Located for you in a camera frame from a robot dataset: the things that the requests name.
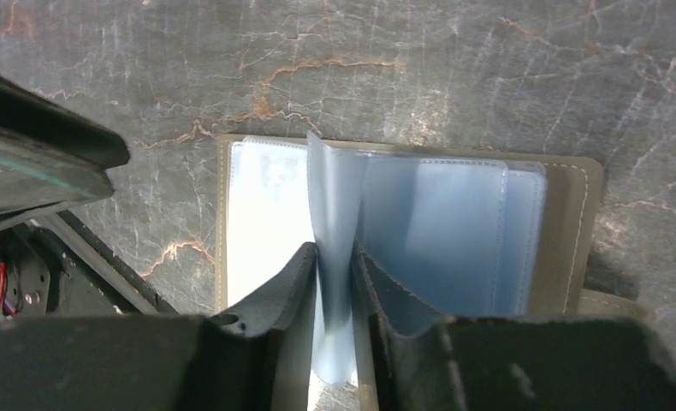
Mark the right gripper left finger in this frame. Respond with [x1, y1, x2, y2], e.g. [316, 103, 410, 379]
[0, 242, 317, 410]

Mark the white patterned credit card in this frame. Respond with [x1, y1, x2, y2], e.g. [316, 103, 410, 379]
[226, 140, 313, 306]

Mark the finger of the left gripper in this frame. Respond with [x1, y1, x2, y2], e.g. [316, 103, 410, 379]
[0, 76, 130, 231]

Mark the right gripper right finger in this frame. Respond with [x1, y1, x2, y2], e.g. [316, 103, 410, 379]
[352, 247, 676, 410]

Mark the grey card holder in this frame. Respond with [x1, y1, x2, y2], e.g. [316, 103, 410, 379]
[216, 134, 646, 383]

